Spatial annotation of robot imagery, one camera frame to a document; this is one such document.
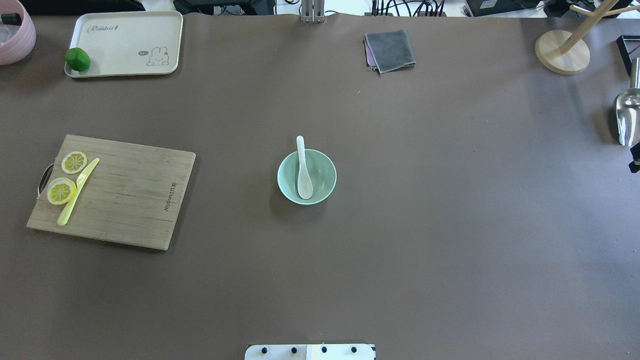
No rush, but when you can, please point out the wooden cutting board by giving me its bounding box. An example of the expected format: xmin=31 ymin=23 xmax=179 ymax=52
xmin=26 ymin=134 xmax=196 ymax=251

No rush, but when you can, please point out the wooden mug tree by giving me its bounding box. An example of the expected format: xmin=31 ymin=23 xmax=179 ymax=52
xmin=534 ymin=0 xmax=640 ymax=76

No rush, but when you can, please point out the grey folded cloth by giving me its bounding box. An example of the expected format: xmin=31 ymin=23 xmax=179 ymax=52
xmin=363 ymin=29 xmax=416 ymax=75

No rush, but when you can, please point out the light green bowl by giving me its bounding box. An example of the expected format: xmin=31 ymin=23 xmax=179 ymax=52
xmin=277 ymin=149 xmax=338 ymax=206

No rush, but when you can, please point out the green lime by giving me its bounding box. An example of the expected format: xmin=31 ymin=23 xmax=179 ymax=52
xmin=64 ymin=47 xmax=91 ymax=72

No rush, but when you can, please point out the lemon slice near handle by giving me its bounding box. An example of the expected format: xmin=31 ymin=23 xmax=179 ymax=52
xmin=46 ymin=177 xmax=77 ymax=206

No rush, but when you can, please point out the metal ice scoop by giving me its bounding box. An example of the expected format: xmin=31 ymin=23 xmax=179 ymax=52
xmin=614 ymin=58 xmax=640 ymax=147

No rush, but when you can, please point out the beige rabbit tray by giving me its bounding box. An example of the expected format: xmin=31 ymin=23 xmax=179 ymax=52
xmin=64 ymin=10 xmax=183 ymax=78

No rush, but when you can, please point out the black glass tray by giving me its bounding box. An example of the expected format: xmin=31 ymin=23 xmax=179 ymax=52
xmin=615 ymin=34 xmax=640 ymax=76

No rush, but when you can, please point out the yellow plastic knife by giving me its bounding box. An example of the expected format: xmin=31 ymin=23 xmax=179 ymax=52
xmin=57 ymin=158 xmax=100 ymax=227

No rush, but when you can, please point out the lemon slice far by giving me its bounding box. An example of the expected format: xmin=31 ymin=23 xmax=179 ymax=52
xmin=61 ymin=151 xmax=89 ymax=174

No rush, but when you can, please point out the pink bowl with ice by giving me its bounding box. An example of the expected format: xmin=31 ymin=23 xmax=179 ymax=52
xmin=0 ymin=0 xmax=36 ymax=66

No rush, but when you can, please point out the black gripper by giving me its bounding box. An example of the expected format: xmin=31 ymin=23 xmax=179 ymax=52
xmin=628 ymin=142 xmax=640 ymax=174

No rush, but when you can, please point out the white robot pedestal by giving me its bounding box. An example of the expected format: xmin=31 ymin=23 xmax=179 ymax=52
xmin=244 ymin=343 xmax=377 ymax=360

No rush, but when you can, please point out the aluminium frame post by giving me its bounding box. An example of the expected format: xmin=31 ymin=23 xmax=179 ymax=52
xmin=300 ymin=0 xmax=326 ymax=23

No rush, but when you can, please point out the metal muddler black tip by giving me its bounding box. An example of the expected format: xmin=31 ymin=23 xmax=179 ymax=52
xmin=0 ymin=13 xmax=23 ymax=27

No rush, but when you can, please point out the white ceramic spoon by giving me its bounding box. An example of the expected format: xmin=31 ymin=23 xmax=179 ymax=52
xmin=295 ymin=135 xmax=314 ymax=199

